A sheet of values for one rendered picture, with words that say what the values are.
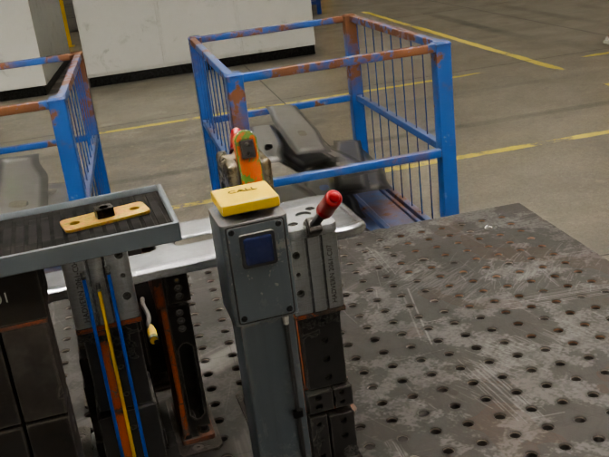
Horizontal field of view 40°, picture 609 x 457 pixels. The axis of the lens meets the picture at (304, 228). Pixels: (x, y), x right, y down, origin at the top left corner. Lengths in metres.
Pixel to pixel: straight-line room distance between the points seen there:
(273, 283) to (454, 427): 0.50
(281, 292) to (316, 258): 0.19
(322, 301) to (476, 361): 0.43
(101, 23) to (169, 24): 0.68
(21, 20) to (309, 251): 7.96
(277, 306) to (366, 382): 0.54
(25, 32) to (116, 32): 0.87
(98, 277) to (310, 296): 0.26
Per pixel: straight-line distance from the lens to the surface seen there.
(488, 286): 1.69
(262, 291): 0.86
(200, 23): 8.95
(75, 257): 0.79
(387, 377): 1.40
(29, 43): 8.92
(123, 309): 1.02
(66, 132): 2.90
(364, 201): 3.86
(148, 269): 1.13
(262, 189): 0.86
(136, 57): 8.94
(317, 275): 1.06
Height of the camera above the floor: 1.42
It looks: 20 degrees down
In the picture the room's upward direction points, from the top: 7 degrees counter-clockwise
